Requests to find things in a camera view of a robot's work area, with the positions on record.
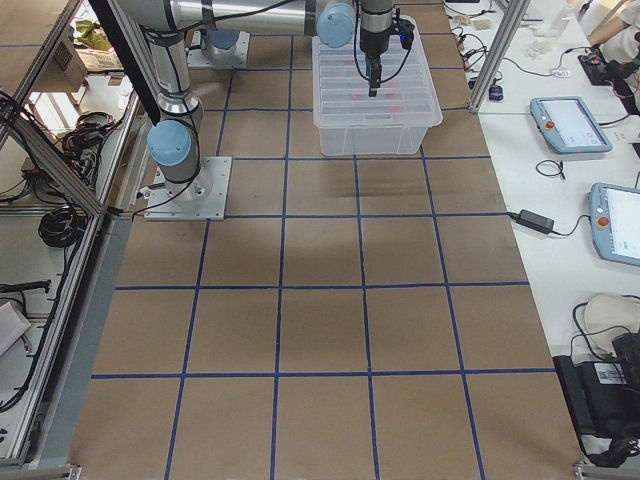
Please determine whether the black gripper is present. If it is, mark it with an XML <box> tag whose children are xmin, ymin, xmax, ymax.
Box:
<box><xmin>359</xmin><ymin>9</ymin><xmax>391</xmax><ymax>97</ymax></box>

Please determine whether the clear ribbed box lid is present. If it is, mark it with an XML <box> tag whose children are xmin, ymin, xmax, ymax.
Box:
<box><xmin>312</xmin><ymin>32</ymin><xmax>442</xmax><ymax>128</ymax></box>

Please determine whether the clear plastic storage box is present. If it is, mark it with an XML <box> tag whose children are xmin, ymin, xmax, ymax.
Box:
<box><xmin>314</xmin><ymin>4</ymin><xmax>431</xmax><ymax>156</ymax></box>

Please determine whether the cardboard box on shelf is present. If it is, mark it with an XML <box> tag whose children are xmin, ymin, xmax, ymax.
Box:
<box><xmin>53</xmin><ymin>33</ymin><xmax>124</xmax><ymax>74</ymax></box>

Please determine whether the far blue teach pendant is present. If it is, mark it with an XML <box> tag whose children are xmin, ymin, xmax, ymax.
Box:
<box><xmin>529</xmin><ymin>96</ymin><xmax>613</xmax><ymax>155</ymax></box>

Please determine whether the blue teach pendant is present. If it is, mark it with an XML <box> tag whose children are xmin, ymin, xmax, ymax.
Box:
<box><xmin>529</xmin><ymin>96</ymin><xmax>613</xmax><ymax>155</ymax></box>
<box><xmin>588</xmin><ymin>182</ymin><xmax>640</xmax><ymax>266</ymax></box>

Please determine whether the black power adapter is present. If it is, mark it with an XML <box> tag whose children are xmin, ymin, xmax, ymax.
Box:
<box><xmin>507</xmin><ymin>209</ymin><xmax>554</xmax><ymax>235</ymax></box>

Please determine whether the near blue teach pendant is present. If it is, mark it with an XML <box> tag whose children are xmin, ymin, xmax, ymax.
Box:
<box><xmin>588</xmin><ymin>182</ymin><xmax>640</xmax><ymax>266</ymax></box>

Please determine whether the beige cap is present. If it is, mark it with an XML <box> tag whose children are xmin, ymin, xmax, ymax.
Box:
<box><xmin>584</xmin><ymin>294</ymin><xmax>639</xmax><ymax>354</ymax></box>

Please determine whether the black laptop bag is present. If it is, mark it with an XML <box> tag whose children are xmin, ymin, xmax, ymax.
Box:
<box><xmin>553</xmin><ymin>355</ymin><xmax>639</xmax><ymax>468</ymax></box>

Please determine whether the aluminium frame post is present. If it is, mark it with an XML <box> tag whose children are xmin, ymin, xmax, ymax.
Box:
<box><xmin>468</xmin><ymin>0</ymin><xmax>530</xmax><ymax>113</ymax></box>

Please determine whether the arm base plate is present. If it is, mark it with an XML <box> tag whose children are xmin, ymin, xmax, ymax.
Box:
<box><xmin>187</xmin><ymin>29</ymin><xmax>250</xmax><ymax>70</ymax></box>
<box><xmin>143</xmin><ymin>157</ymin><xmax>232</xmax><ymax>221</ymax></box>

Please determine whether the black coiled cable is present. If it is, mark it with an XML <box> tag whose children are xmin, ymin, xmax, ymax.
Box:
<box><xmin>38</xmin><ymin>206</ymin><xmax>81</xmax><ymax>249</ymax></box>

